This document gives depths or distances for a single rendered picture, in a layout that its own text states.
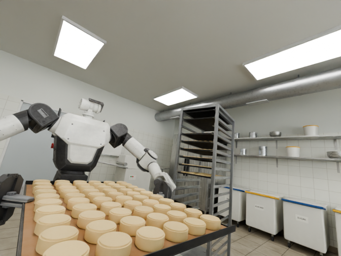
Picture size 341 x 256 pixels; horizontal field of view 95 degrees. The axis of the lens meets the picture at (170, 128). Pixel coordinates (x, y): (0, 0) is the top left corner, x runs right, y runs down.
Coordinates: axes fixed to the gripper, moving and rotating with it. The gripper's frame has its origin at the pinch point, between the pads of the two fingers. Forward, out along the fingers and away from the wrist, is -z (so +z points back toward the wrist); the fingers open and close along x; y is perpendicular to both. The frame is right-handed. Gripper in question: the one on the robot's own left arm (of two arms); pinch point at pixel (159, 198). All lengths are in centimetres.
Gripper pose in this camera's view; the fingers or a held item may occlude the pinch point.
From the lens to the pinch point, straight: 67.7
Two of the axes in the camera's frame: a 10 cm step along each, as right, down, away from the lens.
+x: 1.2, -9.7, 2.2
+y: 9.9, 1.1, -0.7
